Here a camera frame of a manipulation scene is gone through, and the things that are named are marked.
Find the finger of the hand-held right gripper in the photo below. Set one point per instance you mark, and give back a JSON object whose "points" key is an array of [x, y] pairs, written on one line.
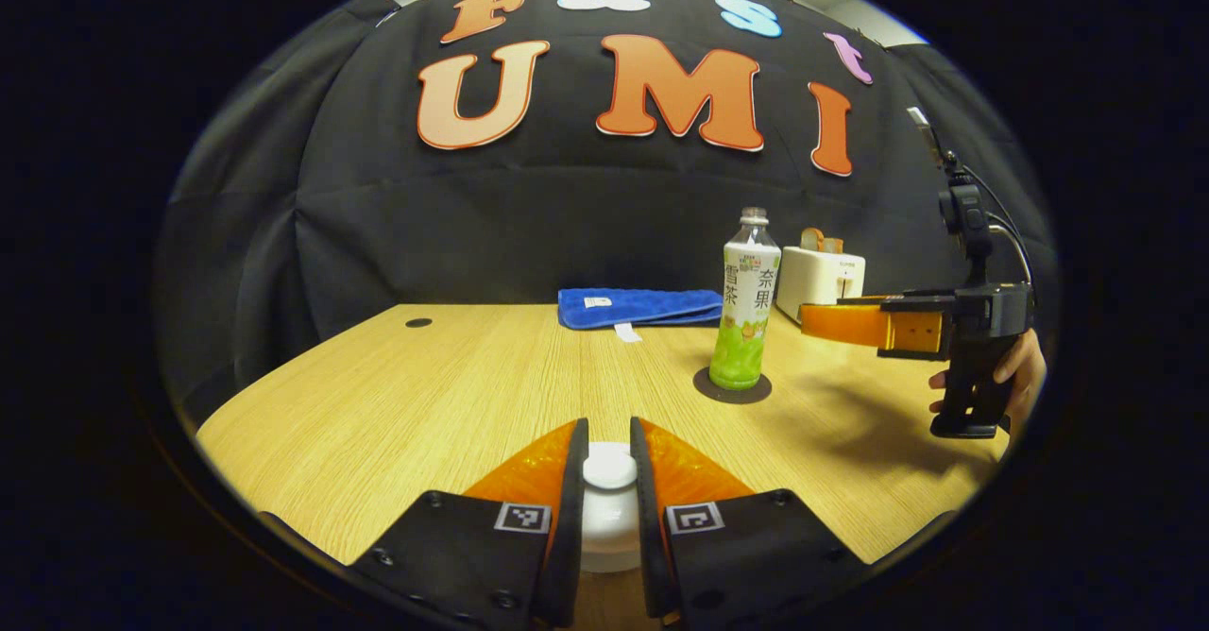
{"points": [[850, 324]]}

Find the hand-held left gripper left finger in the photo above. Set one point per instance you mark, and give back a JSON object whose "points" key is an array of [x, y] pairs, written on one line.
{"points": [[574, 518]]}

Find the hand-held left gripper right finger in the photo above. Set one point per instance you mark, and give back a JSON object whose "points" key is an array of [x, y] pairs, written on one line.
{"points": [[644, 537]]}

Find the white teacup lid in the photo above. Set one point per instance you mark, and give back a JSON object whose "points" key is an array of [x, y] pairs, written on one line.
{"points": [[610, 499]]}

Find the water bottle green white label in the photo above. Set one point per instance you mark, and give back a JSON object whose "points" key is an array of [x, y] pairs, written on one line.
{"points": [[746, 310]]}

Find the dark round coaster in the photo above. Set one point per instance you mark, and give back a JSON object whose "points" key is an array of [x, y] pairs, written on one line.
{"points": [[704, 390]]}

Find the white toaster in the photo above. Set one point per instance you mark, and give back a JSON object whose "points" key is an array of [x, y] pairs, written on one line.
{"points": [[812, 281]]}

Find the toast slice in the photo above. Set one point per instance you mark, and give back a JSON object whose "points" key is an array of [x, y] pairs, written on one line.
{"points": [[833, 245], [811, 239]]}

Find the blue towel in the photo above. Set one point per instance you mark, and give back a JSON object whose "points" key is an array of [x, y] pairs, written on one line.
{"points": [[652, 307]]}

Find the black backdrop cloth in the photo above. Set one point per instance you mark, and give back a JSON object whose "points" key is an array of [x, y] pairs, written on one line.
{"points": [[567, 225]]}

